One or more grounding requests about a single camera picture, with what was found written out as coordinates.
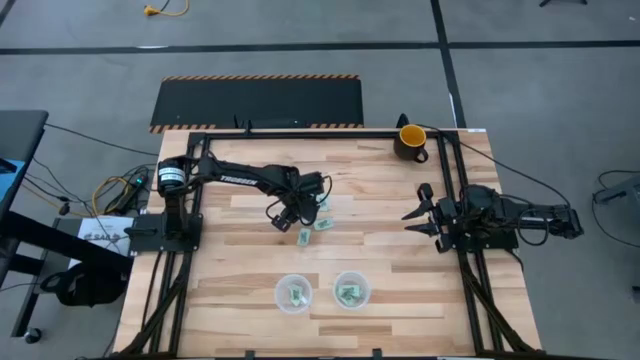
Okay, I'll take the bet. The right clear plastic cup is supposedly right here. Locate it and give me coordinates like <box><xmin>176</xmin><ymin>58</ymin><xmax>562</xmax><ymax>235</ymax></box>
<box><xmin>332</xmin><ymin>270</ymin><xmax>372</xmax><ymax>311</ymax></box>

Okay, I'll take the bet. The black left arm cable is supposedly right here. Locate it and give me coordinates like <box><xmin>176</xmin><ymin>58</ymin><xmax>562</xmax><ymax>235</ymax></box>
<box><xmin>264</xmin><ymin>174</ymin><xmax>334</xmax><ymax>231</ymax></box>

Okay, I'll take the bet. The black bag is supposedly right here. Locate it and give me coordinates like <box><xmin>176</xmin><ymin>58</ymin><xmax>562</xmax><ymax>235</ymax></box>
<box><xmin>39</xmin><ymin>262</ymin><xmax>129</xmax><ymax>308</ymax></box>

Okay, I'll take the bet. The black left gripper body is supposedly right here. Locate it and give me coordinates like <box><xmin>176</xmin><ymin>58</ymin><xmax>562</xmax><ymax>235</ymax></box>
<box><xmin>282</xmin><ymin>171</ymin><xmax>326</xmax><ymax>226</ymax></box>

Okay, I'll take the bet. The left clear plastic cup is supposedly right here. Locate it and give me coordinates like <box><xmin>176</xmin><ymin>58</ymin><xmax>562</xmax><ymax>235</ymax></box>
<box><xmin>274</xmin><ymin>273</ymin><xmax>314</xmax><ymax>315</ymax></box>

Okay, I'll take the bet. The black hazard-striped floor mat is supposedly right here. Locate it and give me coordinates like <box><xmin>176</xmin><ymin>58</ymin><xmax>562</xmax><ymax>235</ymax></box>
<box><xmin>149</xmin><ymin>74</ymin><xmax>365</xmax><ymax>135</ymax></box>

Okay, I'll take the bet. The black power box green light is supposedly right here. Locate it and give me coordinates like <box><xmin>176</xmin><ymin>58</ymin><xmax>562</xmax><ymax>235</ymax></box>
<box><xmin>117</xmin><ymin>169</ymin><xmax>150</xmax><ymax>211</ymax></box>

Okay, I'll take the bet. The white printed paper sheet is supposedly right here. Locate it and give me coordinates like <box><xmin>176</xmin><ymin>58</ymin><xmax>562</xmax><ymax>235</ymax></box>
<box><xmin>67</xmin><ymin>215</ymin><xmax>135</xmax><ymax>271</ymax></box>

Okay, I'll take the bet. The yellow cable loop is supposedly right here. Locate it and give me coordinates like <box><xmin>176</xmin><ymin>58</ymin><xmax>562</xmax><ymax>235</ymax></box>
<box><xmin>91</xmin><ymin>175</ymin><xmax>132</xmax><ymax>214</ymax></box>

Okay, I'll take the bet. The black equipment cart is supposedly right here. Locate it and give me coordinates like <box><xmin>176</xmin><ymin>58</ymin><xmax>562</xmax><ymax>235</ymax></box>
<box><xmin>0</xmin><ymin>109</ymin><xmax>134</xmax><ymax>346</ymax></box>

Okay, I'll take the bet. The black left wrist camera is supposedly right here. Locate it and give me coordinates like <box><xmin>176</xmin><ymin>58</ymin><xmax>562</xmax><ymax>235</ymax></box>
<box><xmin>271</xmin><ymin>210</ymin><xmax>295</xmax><ymax>233</ymax></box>

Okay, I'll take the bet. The grey stand foot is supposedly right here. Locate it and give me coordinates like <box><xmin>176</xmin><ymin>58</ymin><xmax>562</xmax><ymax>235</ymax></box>
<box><xmin>592</xmin><ymin>174</ymin><xmax>640</xmax><ymax>205</ymax></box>

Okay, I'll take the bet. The long black floor cable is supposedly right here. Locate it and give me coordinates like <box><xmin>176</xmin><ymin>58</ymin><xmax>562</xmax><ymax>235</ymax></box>
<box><xmin>44</xmin><ymin>122</ymin><xmax>161</xmax><ymax>157</ymax></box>

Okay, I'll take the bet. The brown mug yellow inside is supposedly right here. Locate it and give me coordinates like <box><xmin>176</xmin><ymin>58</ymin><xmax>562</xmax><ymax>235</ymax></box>
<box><xmin>393</xmin><ymin>124</ymin><xmax>430</xmax><ymax>165</ymax></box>

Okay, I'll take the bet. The blue board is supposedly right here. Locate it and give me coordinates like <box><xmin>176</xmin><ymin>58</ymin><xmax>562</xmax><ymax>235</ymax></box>
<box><xmin>0</xmin><ymin>158</ymin><xmax>12</xmax><ymax>204</ymax></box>

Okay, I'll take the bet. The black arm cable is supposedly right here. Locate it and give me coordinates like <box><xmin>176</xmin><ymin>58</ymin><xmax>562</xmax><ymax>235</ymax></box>
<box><xmin>264</xmin><ymin>174</ymin><xmax>334</xmax><ymax>231</ymax></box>
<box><xmin>414</xmin><ymin>123</ymin><xmax>572</xmax><ymax>207</ymax></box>

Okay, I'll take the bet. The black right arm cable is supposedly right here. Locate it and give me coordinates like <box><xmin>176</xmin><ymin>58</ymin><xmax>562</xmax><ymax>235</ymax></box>
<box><xmin>414</xmin><ymin>123</ymin><xmax>572</xmax><ymax>207</ymax></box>

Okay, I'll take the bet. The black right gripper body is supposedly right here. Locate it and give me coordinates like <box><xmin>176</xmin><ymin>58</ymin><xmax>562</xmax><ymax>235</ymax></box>
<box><xmin>418</xmin><ymin>183</ymin><xmax>464</xmax><ymax>254</ymax></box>

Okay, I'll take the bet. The yellow extension cord plug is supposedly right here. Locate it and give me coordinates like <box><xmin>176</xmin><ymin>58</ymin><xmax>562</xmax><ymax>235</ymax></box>
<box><xmin>143</xmin><ymin>0</ymin><xmax>191</xmax><ymax>18</ymax></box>

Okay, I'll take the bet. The clear plastic cup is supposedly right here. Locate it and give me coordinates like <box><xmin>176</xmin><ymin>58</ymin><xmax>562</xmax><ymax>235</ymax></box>
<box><xmin>332</xmin><ymin>270</ymin><xmax>372</xmax><ymax>311</ymax></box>
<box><xmin>274</xmin><ymin>273</ymin><xmax>314</xmax><ymax>315</ymax></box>

